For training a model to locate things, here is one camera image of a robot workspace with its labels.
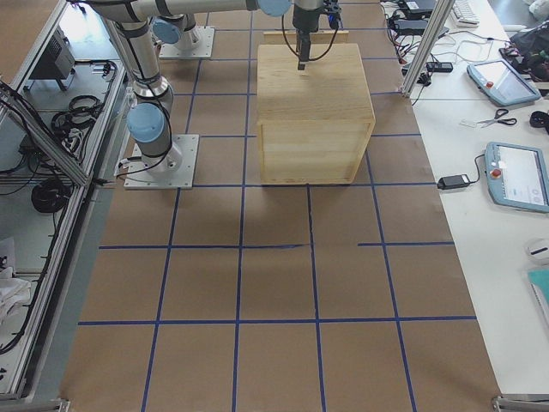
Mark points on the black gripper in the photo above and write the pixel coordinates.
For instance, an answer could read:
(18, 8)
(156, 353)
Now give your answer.
(304, 19)

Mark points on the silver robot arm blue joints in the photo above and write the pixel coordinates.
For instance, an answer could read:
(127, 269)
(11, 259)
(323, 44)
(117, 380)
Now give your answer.
(149, 121)

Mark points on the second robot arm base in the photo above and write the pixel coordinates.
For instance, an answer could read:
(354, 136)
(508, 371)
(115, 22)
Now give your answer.
(178, 30)

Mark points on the wooden drawer cabinet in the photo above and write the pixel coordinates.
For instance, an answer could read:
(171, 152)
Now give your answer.
(313, 124)

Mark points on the black small device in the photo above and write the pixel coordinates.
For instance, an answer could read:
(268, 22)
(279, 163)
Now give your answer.
(439, 67)

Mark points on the far teach pendant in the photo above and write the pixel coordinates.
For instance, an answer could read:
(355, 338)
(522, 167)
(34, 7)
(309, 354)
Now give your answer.
(502, 84)

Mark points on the teach pendant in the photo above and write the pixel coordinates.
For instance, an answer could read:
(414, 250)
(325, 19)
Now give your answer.
(502, 84)
(517, 176)

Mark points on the black power adapter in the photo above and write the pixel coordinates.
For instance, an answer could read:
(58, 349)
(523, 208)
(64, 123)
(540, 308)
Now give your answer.
(453, 182)

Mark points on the scissors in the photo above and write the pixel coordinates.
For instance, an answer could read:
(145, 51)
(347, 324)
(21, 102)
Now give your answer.
(498, 118)

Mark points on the near teach pendant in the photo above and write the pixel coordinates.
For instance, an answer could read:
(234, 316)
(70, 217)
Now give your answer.
(517, 176)

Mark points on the white round device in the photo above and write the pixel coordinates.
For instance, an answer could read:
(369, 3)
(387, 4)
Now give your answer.
(537, 249)

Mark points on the teal notebook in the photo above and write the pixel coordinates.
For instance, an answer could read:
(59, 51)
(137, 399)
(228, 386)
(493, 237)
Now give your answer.
(538, 280)

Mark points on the white crumpled cloth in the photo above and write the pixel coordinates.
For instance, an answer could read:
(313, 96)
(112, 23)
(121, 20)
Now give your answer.
(15, 292)

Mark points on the aluminium frame post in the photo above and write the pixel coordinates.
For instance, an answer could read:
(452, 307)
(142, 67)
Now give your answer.
(438, 17)

